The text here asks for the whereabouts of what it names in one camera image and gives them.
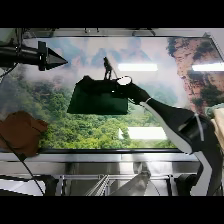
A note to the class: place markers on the dark green shirt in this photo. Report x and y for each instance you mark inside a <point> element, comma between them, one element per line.
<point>96,101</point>

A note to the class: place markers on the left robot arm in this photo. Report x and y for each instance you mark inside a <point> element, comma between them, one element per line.
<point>30,56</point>

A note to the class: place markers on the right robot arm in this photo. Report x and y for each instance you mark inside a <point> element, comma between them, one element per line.
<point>173,120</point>

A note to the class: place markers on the brown garment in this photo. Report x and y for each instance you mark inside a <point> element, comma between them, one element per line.
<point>20,131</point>

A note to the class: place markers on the silver frame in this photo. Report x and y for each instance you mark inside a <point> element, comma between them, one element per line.
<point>100,157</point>

